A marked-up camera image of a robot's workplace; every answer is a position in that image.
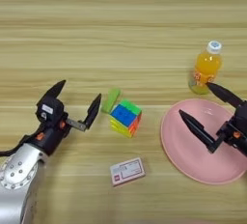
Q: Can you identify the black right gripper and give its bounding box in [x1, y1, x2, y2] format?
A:
[178, 81, 247, 157]

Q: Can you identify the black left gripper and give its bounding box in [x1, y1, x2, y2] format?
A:
[23, 79, 102, 156]

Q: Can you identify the green rectangular block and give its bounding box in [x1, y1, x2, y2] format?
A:
[100, 87, 123, 114]

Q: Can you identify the orange juice bottle white cap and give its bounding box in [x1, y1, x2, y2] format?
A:
[187, 40, 224, 96]

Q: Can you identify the multicolour puzzle cube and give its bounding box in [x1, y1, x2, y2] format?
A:
[108, 98, 144, 139]

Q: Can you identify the left black box white label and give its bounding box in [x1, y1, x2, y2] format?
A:
[35, 96, 66, 126]

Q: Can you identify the black box white label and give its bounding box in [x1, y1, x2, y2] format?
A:
[35, 96, 66, 126]
[233, 99, 247, 129]

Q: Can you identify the right black box white label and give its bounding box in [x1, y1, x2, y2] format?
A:
[233, 99, 247, 129]

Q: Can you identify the pink round plate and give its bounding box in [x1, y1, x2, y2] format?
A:
[160, 98, 247, 186]

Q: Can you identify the small white pink card box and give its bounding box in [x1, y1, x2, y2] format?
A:
[109, 156, 147, 188]

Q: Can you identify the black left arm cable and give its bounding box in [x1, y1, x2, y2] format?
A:
[0, 133, 32, 157]

